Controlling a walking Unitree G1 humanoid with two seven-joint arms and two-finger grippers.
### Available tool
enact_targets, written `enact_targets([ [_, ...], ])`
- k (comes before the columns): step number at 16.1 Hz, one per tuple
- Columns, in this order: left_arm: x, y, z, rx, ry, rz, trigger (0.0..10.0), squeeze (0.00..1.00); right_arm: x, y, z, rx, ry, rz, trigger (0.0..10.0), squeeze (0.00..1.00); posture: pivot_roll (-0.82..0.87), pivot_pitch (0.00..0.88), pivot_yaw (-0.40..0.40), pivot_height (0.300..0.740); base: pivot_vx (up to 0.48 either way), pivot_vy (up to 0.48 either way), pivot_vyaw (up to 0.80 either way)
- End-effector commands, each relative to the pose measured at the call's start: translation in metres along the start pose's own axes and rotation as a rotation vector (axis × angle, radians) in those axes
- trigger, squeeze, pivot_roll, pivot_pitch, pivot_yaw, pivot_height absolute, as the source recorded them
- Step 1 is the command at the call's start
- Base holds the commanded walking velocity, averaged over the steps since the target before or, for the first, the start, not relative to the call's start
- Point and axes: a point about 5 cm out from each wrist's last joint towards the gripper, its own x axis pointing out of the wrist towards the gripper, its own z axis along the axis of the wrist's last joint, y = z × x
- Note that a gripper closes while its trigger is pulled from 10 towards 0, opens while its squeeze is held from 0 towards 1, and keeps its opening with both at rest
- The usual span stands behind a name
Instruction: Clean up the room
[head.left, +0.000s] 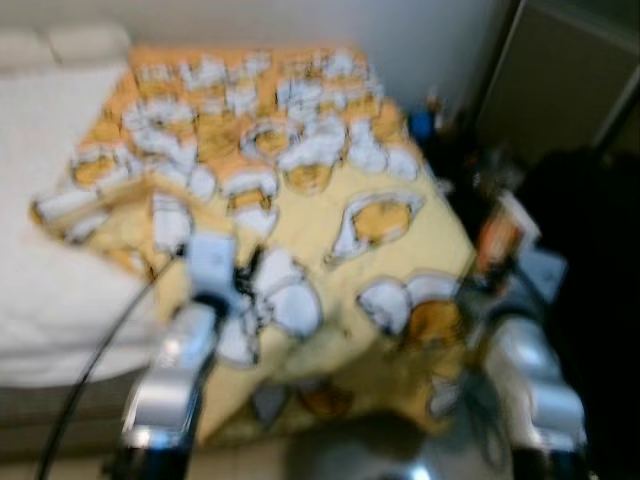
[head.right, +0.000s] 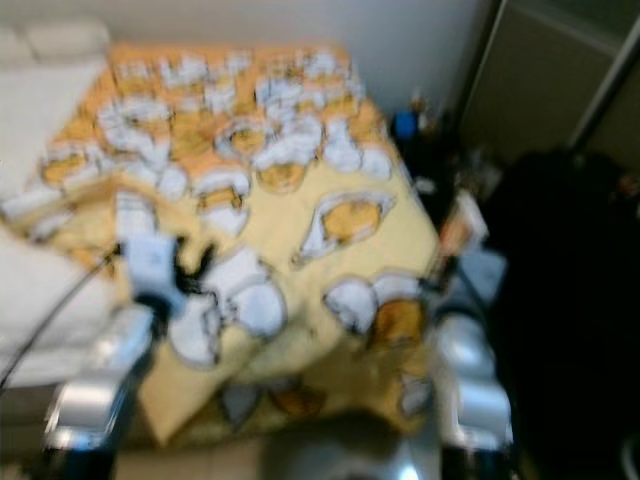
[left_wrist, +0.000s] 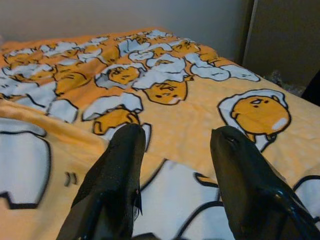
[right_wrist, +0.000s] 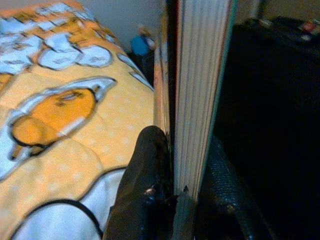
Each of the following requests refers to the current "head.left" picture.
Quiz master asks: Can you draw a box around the black cloth heap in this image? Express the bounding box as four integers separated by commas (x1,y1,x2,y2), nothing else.
515,148,640,480

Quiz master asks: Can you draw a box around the small blue container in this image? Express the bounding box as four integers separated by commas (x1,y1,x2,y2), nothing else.
408,108,438,143

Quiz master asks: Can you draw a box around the yellow cartoon print blanket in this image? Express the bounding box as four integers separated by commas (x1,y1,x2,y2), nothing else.
28,42,479,449

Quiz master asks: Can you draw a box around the beige bolster pillow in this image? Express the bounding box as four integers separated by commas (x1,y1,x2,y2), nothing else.
0,22,133,71

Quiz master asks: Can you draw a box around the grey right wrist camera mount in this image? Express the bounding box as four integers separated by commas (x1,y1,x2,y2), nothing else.
512,245,569,311

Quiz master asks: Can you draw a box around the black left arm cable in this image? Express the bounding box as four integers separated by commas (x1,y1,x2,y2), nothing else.
35,250,191,480

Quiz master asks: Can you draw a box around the dark grey wardrobe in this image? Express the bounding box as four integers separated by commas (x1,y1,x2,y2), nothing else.
478,0,640,166

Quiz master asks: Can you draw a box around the dark cluttered nightstand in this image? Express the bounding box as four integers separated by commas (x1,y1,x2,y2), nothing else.
420,90,521,201

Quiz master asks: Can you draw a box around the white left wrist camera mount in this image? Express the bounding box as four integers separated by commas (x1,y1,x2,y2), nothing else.
184,232,241,301

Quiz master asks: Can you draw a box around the silver robot torso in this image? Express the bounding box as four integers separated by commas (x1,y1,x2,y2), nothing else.
283,408,521,480

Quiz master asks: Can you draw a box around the white quilted mattress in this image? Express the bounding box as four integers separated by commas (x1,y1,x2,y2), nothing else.
0,62,176,389

